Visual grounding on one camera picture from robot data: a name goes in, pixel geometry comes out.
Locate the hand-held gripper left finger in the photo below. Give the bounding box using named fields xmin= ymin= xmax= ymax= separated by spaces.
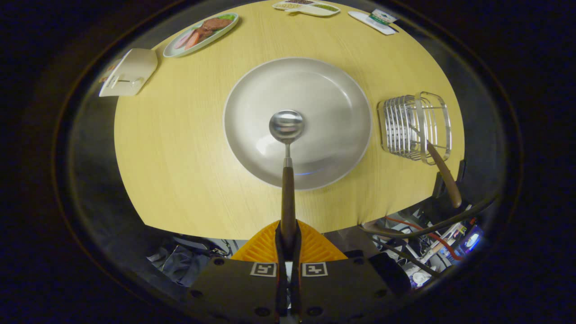
xmin=187 ymin=220 xmax=289 ymax=324

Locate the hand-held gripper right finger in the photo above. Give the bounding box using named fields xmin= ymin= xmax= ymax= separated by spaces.
xmin=289 ymin=220 xmax=392 ymax=324

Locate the wooden-handled metal spoon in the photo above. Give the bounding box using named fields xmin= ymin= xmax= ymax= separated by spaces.
xmin=269 ymin=110 xmax=305 ymax=241

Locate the wooden-handled metal fork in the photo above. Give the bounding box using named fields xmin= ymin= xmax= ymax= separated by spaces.
xmin=407 ymin=124 xmax=463 ymax=208

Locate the large cream plate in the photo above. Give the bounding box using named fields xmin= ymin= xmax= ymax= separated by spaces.
xmin=224 ymin=57 xmax=373 ymax=191

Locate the pale green plate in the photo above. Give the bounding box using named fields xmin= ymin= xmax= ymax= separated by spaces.
xmin=163 ymin=13 xmax=239 ymax=58

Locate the cream toaster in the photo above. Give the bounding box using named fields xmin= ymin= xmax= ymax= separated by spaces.
xmin=99 ymin=48 xmax=159 ymax=97

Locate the pink ham slice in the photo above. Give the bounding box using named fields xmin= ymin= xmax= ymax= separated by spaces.
xmin=175 ymin=30 xmax=195 ymax=49

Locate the brown sausage slice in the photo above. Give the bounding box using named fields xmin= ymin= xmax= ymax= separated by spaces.
xmin=201 ymin=18 xmax=233 ymax=31

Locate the white square coaster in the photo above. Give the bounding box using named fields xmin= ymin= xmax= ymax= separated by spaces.
xmin=348 ymin=11 xmax=399 ymax=35

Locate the white divided dish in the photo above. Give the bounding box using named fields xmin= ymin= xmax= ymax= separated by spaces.
xmin=272 ymin=0 xmax=341 ymax=18

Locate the clear water bottle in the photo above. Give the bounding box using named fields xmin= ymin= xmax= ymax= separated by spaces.
xmin=369 ymin=9 xmax=397 ymax=26

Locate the grey cable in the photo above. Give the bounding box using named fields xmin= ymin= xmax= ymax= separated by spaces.
xmin=360 ymin=196 xmax=498 ymax=240

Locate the red cable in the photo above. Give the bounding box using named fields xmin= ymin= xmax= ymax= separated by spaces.
xmin=385 ymin=216 xmax=464 ymax=261

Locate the metal wire cutlery rack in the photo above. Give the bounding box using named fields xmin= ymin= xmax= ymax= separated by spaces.
xmin=377 ymin=92 xmax=452 ymax=166

